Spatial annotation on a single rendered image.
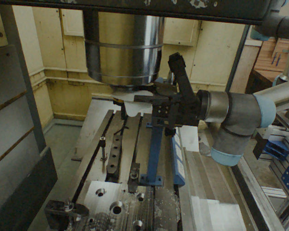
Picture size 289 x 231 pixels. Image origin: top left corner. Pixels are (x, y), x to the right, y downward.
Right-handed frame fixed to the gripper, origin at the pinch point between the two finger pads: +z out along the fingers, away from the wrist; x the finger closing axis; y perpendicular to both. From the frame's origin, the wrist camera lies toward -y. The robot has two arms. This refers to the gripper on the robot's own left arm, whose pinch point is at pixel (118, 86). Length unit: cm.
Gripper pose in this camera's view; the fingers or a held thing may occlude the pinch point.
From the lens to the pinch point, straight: 42.9
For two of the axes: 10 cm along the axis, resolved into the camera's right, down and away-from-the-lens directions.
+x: 0.7, -5.0, 8.6
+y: -0.9, 8.6, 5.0
